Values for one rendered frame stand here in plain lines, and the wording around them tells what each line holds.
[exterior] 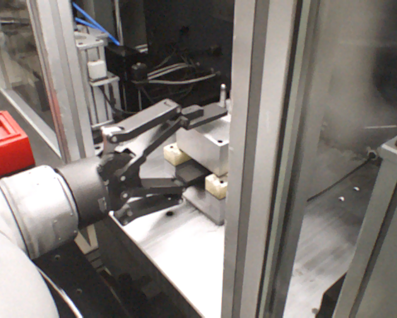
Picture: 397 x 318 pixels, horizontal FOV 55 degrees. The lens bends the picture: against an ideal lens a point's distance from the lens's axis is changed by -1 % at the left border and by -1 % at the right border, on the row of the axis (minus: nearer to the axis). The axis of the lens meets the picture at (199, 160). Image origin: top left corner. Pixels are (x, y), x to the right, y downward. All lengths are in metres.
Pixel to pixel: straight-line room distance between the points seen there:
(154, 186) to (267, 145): 0.28
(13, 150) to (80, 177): 0.28
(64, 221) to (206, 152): 0.20
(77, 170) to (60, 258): 0.44
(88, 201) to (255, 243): 0.20
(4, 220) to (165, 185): 0.20
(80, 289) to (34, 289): 0.53
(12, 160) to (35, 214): 0.31
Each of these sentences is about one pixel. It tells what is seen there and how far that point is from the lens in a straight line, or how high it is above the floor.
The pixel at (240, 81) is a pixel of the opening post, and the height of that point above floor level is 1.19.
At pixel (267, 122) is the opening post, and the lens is 0.23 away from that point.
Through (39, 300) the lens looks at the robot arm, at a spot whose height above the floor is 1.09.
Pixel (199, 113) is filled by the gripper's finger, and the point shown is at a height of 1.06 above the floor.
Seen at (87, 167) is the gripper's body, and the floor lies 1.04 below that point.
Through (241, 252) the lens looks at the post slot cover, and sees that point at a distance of 0.31.
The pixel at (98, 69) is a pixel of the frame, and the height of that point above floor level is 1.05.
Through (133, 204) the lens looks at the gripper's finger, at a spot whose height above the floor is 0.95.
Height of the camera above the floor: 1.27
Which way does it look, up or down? 33 degrees down
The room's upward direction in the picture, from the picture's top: straight up
